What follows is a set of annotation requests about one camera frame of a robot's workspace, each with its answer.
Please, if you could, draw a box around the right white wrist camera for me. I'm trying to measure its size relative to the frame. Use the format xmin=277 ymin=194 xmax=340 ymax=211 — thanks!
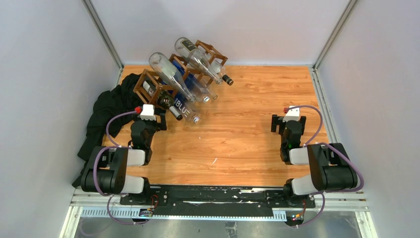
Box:
xmin=282 ymin=106 xmax=300 ymax=122

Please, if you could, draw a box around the aluminium slotted rail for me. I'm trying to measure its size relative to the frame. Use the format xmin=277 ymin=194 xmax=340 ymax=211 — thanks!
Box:
xmin=80 ymin=207 xmax=288 ymax=221

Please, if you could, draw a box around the clear bottle with black label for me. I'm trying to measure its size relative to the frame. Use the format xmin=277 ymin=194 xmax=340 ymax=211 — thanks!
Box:
xmin=174 ymin=37 xmax=223 ymax=84

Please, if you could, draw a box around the blue bottle with BLUE text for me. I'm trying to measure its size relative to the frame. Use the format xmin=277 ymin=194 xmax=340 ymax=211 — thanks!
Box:
xmin=174 ymin=92 xmax=201 ymax=124

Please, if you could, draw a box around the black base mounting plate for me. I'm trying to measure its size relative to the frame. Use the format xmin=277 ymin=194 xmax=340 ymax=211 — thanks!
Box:
xmin=120 ymin=184 xmax=315 ymax=218

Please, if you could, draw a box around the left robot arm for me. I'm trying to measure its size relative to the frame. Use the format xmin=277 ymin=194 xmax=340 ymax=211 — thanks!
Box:
xmin=80 ymin=113 xmax=167 ymax=205

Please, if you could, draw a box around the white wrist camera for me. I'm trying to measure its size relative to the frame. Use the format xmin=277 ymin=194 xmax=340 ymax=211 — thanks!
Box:
xmin=139 ymin=104 xmax=156 ymax=121
xmin=282 ymin=106 xmax=300 ymax=122

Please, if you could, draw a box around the brown wooden wine rack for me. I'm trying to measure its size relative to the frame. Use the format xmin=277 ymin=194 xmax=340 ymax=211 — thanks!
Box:
xmin=133 ymin=37 xmax=233 ymax=105

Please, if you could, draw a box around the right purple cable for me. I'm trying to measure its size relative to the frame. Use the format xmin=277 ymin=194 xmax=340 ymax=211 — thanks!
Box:
xmin=284 ymin=105 xmax=365 ymax=228

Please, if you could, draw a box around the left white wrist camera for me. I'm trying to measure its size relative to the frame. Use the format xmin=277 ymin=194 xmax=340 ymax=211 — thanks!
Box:
xmin=139 ymin=104 xmax=156 ymax=121

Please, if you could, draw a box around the dark green wine bottle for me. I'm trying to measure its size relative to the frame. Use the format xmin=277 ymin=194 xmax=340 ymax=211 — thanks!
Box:
xmin=142 ymin=80 xmax=183 ymax=120

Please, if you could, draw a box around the clear tall wine bottle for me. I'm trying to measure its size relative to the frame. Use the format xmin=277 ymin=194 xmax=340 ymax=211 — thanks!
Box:
xmin=149 ymin=52 xmax=196 ymax=103

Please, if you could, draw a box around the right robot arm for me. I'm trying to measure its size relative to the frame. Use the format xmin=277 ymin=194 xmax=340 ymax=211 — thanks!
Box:
xmin=271 ymin=115 xmax=359 ymax=207

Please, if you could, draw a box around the black cloth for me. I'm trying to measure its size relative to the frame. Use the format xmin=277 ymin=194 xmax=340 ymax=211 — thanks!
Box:
xmin=72 ymin=72 xmax=145 ymax=188

